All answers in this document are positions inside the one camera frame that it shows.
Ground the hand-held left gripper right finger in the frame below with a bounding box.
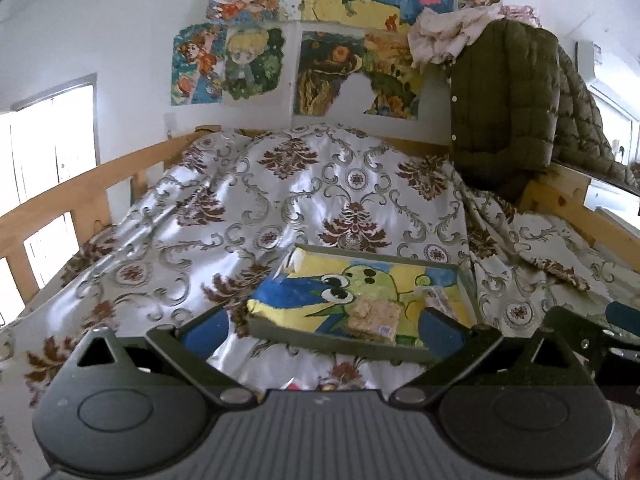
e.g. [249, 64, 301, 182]
[389, 306, 577, 408]

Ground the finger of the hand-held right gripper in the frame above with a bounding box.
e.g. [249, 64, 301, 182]
[605, 301, 640, 334]
[544, 305, 640, 402]

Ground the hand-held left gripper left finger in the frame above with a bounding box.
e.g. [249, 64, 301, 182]
[77, 305, 257, 408]

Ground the grey tray with painted bottom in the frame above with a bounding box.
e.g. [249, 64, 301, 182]
[246, 244, 485, 365]

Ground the small clear cracker packet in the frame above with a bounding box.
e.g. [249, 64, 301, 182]
[422, 286, 458, 317]

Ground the floral printed blanket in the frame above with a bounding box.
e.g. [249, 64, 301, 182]
[0, 125, 640, 480]

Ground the window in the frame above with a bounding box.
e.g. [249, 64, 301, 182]
[0, 74, 99, 328]

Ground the olive puffer jacket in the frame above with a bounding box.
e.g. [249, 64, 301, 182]
[446, 16, 637, 202]

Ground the pink floral cloth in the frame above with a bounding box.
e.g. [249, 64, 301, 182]
[407, 4, 545, 68]

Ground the wooden bed frame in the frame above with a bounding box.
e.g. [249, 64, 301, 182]
[0, 125, 640, 306]

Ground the blue swimming figure wall poster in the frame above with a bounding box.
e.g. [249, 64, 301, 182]
[171, 24, 225, 107]

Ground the blond figure green wall poster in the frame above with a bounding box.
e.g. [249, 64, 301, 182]
[221, 21, 287, 107]

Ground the yellow brown painting wall poster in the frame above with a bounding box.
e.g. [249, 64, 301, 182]
[293, 27, 423, 122]

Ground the orange-haired figure wall poster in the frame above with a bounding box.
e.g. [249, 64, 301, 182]
[206, 0, 282, 25]

